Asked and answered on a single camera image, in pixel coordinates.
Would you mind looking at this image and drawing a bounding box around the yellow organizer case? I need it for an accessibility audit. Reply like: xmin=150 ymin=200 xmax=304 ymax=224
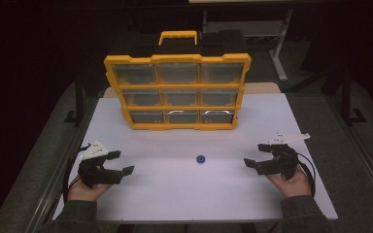
xmin=103 ymin=30 xmax=253 ymax=131

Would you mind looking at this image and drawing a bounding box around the clear plastic drawer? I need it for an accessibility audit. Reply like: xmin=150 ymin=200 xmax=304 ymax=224
xmin=200 ymin=110 xmax=236 ymax=124

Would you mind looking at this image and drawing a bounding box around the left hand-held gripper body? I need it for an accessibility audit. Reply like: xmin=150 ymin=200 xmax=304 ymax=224
xmin=77 ymin=140 xmax=111 ymax=188

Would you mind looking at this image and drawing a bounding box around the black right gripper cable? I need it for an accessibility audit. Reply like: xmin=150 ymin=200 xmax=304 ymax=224
xmin=295 ymin=150 xmax=317 ymax=199

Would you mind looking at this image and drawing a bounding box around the white metal desk frame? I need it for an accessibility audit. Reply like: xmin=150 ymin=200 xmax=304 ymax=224
xmin=202 ymin=8 xmax=294 ymax=82

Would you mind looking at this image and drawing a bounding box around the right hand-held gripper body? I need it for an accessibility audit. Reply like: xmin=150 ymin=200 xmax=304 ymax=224
xmin=267 ymin=131 xmax=311 ymax=181

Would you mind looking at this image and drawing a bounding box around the person's left hand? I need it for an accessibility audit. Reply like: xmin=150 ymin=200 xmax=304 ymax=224
xmin=67 ymin=176 xmax=111 ymax=202

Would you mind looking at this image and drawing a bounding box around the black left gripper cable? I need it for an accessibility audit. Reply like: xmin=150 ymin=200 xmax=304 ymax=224
xmin=62 ymin=145 xmax=92 ymax=204

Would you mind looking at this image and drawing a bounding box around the person's right hand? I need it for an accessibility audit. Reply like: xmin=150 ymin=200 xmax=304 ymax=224
xmin=266 ymin=164 xmax=315 ymax=198

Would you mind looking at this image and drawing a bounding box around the black metal stand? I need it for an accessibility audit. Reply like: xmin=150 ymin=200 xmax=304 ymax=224
xmin=63 ymin=72 xmax=85 ymax=125
xmin=340 ymin=66 xmax=368 ymax=125

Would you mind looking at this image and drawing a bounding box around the aluminium rail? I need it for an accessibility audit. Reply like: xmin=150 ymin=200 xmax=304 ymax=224
xmin=326 ymin=95 xmax=373 ymax=208
xmin=32 ymin=96 xmax=100 ymax=233

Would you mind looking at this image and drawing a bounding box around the grid of clear drawers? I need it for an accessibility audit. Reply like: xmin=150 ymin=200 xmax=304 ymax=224
xmin=111 ymin=62 xmax=245 ymax=124

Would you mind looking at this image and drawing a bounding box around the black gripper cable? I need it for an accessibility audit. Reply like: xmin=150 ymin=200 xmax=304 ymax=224
xmin=62 ymin=145 xmax=92 ymax=204
xmin=295 ymin=150 xmax=317 ymax=199

